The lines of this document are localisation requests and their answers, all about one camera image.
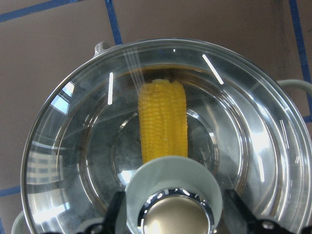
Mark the pale green cooking pot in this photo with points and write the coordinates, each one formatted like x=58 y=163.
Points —
x=295 y=84

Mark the yellow corn cob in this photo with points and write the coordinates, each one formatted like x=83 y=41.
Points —
x=162 y=110

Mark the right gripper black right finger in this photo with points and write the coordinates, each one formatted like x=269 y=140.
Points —
x=239 y=219

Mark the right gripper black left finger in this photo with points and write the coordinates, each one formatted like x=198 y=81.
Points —
x=115 y=220

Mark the glass pot lid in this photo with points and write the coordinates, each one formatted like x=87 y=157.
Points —
x=73 y=146

